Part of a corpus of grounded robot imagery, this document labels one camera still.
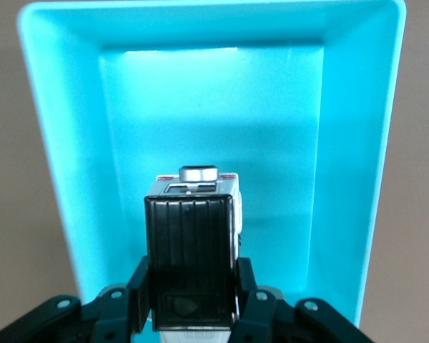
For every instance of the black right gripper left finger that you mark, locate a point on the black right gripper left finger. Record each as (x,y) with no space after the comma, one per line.
(137,293)

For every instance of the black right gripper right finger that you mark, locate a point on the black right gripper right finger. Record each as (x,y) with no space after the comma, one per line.
(245,282)

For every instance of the turquoise plastic bin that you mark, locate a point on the turquoise plastic bin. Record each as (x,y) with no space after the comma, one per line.
(214,118)

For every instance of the white jeep toy black roof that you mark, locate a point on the white jeep toy black roof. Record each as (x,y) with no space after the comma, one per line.
(189,243)

